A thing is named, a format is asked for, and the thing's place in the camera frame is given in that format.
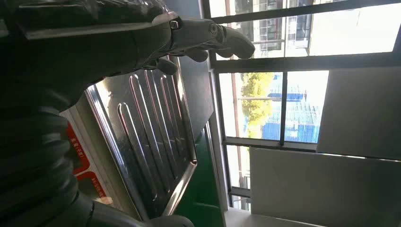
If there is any green conveyor belt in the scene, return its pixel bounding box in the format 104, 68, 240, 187
174, 120, 231, 227

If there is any electronic scale with steel tray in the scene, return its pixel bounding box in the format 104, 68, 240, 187
59, 54, 199, 221

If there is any dark window frame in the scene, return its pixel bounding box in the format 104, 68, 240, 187
200, 0, 401, 214

